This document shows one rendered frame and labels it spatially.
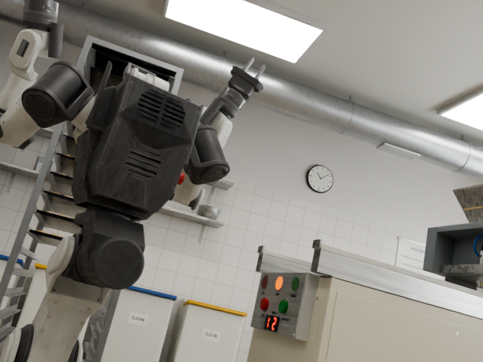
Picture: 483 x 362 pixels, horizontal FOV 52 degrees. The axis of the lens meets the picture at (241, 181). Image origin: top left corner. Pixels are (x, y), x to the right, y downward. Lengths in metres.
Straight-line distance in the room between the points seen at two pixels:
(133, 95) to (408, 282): 0.76
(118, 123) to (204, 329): 3.39
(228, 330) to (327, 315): 3.43
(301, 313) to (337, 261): 0.13
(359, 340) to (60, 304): 0.75
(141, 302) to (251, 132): 2.24
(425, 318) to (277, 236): 4.18
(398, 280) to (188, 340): 3.38
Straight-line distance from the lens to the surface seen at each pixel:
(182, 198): 1.59
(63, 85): 1.30
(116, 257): 1.11
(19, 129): 1.43
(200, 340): 4.42
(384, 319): 1.12
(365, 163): 5.91
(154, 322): 4.34
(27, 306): 4.35
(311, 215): 5.48
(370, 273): 1.11
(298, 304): 1.08
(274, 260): 1.32
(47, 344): 1.45
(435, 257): 1.88
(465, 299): 1.29
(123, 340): 4.34
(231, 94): 1.64
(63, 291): 1.37
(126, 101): 1.18
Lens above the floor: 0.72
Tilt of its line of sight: 15 degrees up
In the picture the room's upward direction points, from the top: 13 degrees clockwise
